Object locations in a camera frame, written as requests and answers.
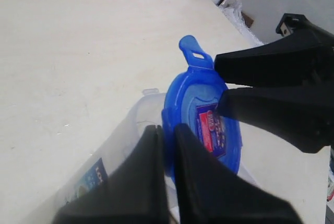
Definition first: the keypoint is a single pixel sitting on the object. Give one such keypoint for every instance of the blue plastic container lid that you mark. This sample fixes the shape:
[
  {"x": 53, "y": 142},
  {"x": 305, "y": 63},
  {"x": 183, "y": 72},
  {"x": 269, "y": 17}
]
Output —
[{"x": 192, "y": 99}]

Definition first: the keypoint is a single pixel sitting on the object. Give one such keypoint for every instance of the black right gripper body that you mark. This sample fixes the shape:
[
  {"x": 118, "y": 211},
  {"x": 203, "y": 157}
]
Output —
[{"x": 305, "y": 28}]

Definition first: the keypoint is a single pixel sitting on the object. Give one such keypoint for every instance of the crumpled plastic wrap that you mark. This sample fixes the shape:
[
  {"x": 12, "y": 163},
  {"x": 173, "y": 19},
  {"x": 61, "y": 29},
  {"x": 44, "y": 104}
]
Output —
[{"x": 232, "y": 9}]

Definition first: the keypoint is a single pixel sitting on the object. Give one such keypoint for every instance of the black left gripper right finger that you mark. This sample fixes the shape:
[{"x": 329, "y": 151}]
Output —
[{"x": 208, "y": 192}]

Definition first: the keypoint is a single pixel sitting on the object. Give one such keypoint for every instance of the clear plastic tea bottle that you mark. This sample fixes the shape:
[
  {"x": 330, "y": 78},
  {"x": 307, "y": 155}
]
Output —
[{"x": 107, "y": 158}]

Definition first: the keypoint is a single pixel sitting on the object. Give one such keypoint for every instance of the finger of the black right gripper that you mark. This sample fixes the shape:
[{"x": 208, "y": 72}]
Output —
[
  {"x": 302, "y": 115},
  {"x": 302, "y": 58}
]

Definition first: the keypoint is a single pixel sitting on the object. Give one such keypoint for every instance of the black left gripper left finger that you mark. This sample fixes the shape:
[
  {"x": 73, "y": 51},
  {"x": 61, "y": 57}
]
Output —
[{"x": 134, "y": 193}]

